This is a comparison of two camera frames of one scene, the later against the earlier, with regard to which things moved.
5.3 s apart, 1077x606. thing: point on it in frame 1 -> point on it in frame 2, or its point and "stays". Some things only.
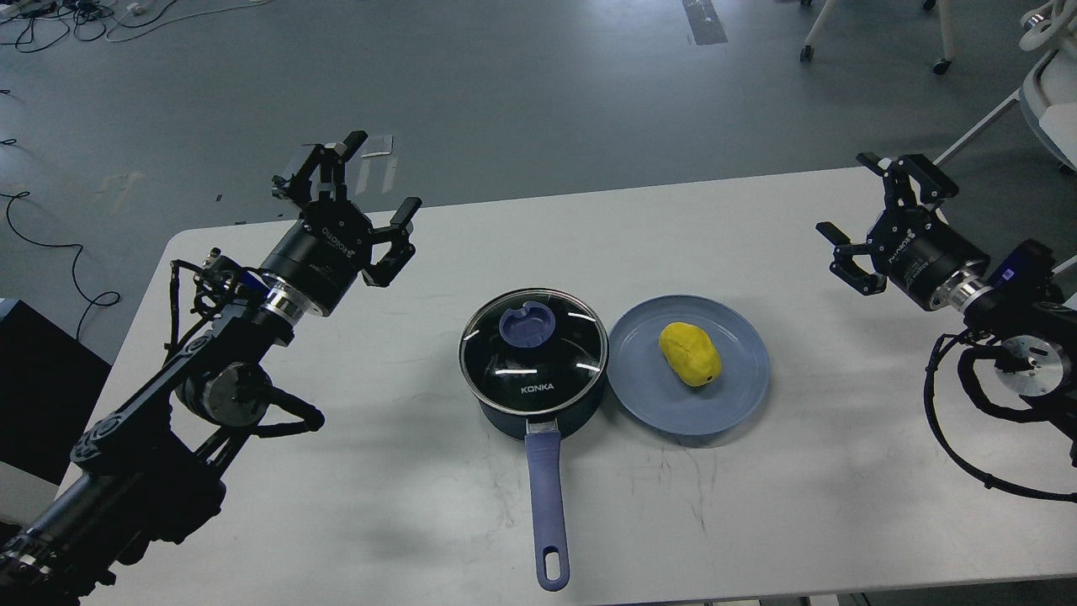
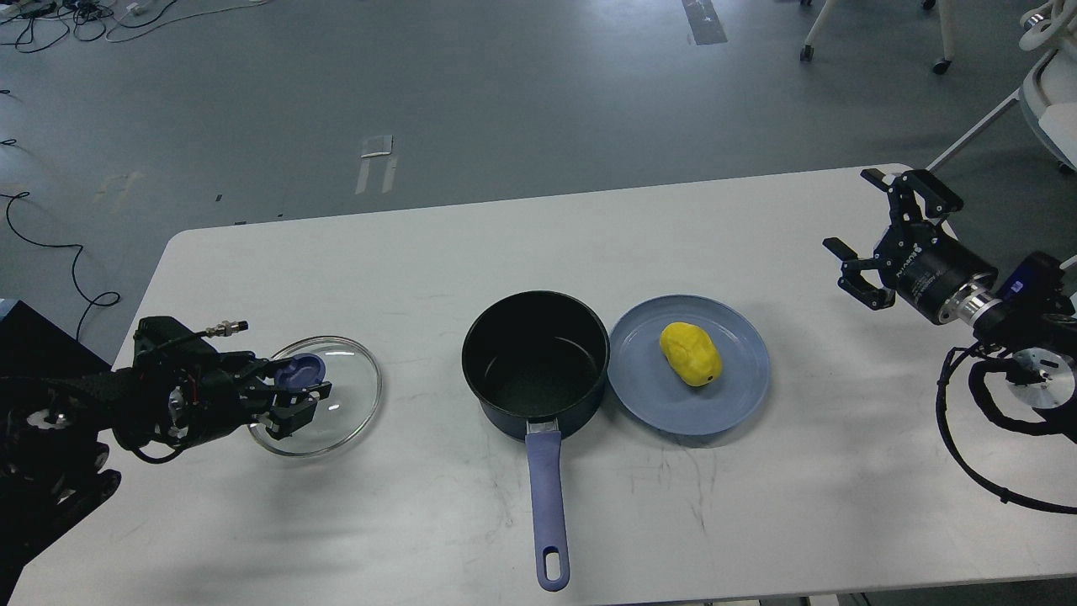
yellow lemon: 691,353 stays
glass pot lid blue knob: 527,328 -> 299,369
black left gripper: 331,246 -> 230,390
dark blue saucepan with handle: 538,360 stays
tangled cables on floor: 33,24 stays
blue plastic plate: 646,386 stays
